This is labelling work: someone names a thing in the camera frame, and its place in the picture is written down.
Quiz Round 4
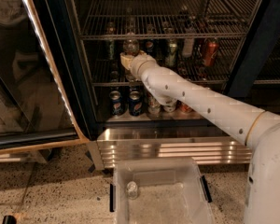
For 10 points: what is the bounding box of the green bottle middle shelf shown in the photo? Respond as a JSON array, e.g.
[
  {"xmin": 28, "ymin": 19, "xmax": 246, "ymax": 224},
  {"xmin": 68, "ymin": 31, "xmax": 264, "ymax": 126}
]
[{"xmin": 105, "ymin": 21, "xmax": 116, "ymax": 60}]

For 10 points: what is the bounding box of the black round object on floor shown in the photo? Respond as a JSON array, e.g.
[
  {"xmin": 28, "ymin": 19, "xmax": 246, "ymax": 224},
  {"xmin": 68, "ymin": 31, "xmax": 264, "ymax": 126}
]
[{"xmin": 2, "ymin": 216, "xmax": 17, "ymax": 224}]

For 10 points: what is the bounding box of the white can middle shelf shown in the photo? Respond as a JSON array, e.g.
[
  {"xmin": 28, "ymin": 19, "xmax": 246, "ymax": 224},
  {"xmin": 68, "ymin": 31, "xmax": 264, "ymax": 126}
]
[{"xmin": 182, "ymin": 38, "xmax": 194, "ymax": 58}]

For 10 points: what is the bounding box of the blue Pepsi can right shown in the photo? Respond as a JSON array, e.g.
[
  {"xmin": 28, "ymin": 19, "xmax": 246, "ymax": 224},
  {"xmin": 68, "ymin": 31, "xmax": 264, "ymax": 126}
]
[{"xmin": 129, "ymin": 91, "xmax": 142, "ymax": 116}]

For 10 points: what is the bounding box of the green soda can middle shelf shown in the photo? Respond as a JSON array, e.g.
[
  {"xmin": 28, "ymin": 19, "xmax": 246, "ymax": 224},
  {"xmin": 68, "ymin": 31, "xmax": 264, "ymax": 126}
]
[{"xmin": 165, "ymin": 39, "xmax": 178, "ymax": 67}]

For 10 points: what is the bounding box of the glass fridge door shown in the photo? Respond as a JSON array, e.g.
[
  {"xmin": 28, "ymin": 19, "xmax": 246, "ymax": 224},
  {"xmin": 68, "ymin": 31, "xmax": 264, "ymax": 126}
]
[{"xmin": 0, "ymin": 0, "xmax": 88, "ymax": 154}]

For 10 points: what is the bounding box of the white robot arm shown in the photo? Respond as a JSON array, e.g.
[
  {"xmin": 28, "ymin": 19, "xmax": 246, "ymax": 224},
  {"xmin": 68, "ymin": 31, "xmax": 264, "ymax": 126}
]
[{"xmin": 120, "ymin": 52, "xmax": 280, "ymax": 224}]

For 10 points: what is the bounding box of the orange soda can left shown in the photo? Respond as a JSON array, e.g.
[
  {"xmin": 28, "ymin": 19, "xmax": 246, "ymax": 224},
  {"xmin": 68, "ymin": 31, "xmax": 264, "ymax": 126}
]
[{"xmin": 179, "ymin": 102, "xmax": 192, "ymax": 113}]

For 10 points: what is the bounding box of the wire fridge shelf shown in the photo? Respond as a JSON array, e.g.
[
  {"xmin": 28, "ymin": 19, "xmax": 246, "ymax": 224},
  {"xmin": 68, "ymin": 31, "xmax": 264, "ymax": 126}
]
[
  {"xmin": 80, "ymin": 0, "xmax": 261, "ymax": 40},
  {"xmin": 92, "ymin": 38, "xmax": 241, "ymax": 87}
]

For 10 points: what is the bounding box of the middle wire fridge shelf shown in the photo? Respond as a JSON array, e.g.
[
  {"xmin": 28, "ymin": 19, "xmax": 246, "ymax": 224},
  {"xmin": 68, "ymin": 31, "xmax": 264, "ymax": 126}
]
[{"xmin": 92, "ymin": 38, "xmax": 241, "ymax": 87}]

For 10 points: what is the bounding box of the white green soda can left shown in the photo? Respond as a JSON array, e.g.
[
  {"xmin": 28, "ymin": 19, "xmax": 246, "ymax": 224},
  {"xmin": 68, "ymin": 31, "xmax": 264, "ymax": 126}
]
[{"xmin": 147, "ymin": 92, "xmax": 161, "ymax": 114}]

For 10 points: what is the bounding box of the white green soda can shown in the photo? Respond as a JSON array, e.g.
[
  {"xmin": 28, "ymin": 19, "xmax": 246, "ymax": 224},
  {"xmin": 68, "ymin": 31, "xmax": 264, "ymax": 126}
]
[
  {"xmin": 147, "ymin": 92, "xmax": 161, "ymax": 114},
  {"xmin": 163, "ymin": 101, "xmax": 177, "ymax": 113}
]

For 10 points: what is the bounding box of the white green soda can right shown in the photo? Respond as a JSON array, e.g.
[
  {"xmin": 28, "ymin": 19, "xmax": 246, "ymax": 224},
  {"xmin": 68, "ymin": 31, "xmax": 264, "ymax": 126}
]
[{"xmin": 163, "ymin": 101, "xmax": 177, "ymax": 113}]

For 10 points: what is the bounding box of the blue pepsi can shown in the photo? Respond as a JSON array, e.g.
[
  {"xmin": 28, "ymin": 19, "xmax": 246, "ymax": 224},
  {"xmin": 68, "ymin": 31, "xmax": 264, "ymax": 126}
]
[
  {"xmin": 109, "ymin": 91, "xmax": 123, "ymax": 115},
  {"xmin": 129, "ymin": 91, "xmax": 142, "ymax": 116}
]

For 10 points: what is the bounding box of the blue Pepsi can left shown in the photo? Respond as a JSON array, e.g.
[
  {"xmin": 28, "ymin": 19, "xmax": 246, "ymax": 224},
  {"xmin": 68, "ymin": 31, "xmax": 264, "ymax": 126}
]
[{"xmin": 109, "ymin": 91, "xmax": 123, "ymax": 115}]

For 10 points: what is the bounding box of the upper wire fridge shelf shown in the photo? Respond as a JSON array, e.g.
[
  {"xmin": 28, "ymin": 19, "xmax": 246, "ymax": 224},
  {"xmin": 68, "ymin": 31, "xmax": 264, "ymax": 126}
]
[{"xmin": 80, "ymin": 0, "xmax": 261, "ymax": 40}]

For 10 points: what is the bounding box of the small clear cup in bin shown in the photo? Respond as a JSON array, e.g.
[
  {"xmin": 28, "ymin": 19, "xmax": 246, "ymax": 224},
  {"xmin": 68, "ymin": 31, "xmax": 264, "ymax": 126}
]
[{"xmin": 126, "ymin": 181, "xmax": 138, "ymax": 200}]

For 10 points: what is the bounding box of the clear plastic water bottle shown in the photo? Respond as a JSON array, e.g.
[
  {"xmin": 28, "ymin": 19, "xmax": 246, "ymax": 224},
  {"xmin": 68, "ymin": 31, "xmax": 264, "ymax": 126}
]
[{"xmin": 123, "ymin": 39, "xmax": 139, "ymax": 82}]

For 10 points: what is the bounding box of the blue Pepsi can middle shelf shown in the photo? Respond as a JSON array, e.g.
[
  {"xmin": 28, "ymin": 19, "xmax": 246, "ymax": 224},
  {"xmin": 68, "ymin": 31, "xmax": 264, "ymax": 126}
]
[{"xmin": 145, "ymin": 39, "xmax": 156, "ymax": 57}]

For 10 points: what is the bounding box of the clear plastic storage bin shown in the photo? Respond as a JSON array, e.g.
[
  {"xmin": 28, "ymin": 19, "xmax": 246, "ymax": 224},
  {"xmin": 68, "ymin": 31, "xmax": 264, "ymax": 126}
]
[{"xmin": 110, "ymin": 158, "xmax": 215, "ymax": 224}]

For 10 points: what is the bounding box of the red soda can middle shelf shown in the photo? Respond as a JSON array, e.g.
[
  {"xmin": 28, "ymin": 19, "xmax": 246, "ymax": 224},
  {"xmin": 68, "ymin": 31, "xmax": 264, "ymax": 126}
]
[{"xmin": 202, "ymin": 37, "xmax": 219, "ymax": 66}]

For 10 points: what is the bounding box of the stainless steel fridge base grille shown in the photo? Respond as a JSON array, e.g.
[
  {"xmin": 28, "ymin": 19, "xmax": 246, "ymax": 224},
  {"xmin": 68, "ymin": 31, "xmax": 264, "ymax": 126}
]
[{"xmin": 87, "ymin": 126, "xmax": 252, "ymax": 170}]

